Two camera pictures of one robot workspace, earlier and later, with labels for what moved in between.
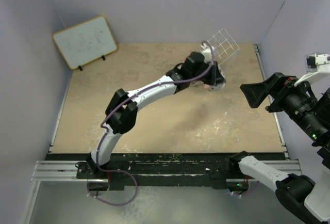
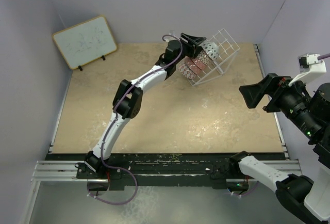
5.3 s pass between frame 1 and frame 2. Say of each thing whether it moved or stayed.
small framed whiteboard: stayed
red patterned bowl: moved
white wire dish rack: stayed
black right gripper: stayed
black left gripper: moved
